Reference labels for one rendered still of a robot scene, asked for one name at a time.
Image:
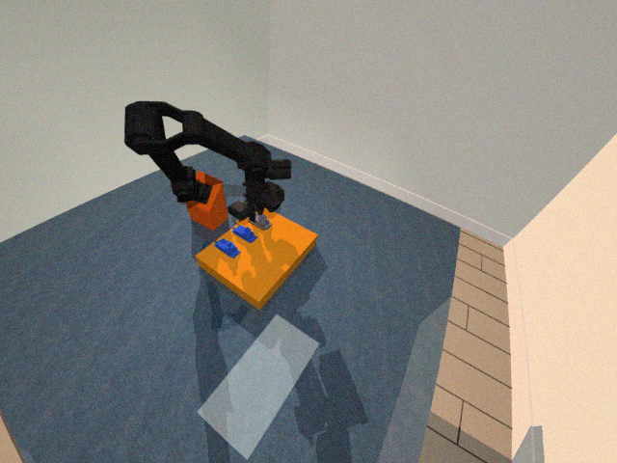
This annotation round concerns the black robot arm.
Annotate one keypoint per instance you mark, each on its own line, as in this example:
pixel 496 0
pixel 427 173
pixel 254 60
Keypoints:
pixel 144 133

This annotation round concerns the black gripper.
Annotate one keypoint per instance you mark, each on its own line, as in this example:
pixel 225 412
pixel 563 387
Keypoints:
pixel 248 208

